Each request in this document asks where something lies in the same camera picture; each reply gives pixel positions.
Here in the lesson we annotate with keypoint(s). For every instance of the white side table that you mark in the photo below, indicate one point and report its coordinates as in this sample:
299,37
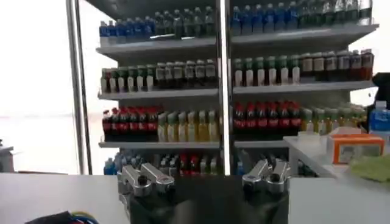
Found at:
310,152

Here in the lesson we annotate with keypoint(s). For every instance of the blue-labelled water bottle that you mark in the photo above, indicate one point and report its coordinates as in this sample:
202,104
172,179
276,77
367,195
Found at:
380,118

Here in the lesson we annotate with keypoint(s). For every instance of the orange tissue box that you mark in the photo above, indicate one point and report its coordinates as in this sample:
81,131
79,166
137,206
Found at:
355,147

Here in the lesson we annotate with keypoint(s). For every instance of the dark cloth with colourful print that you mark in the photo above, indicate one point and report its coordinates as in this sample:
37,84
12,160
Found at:
61,218

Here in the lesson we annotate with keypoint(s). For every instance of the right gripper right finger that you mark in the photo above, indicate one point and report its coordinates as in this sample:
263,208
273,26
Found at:
268,176

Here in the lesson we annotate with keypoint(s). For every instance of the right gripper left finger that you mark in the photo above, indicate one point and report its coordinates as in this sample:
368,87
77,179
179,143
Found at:
143,178

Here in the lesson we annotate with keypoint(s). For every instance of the grey metal window post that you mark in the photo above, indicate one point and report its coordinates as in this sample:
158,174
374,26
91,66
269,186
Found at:
78,91

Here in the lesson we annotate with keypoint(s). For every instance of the green cloth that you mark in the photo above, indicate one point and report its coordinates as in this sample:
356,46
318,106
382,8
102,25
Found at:
371,167

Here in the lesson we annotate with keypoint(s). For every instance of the black rounded object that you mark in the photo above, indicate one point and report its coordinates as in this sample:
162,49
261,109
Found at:
382,86

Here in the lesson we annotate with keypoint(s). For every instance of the shelf rack with bottles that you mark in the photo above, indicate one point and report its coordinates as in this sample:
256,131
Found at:
213,91

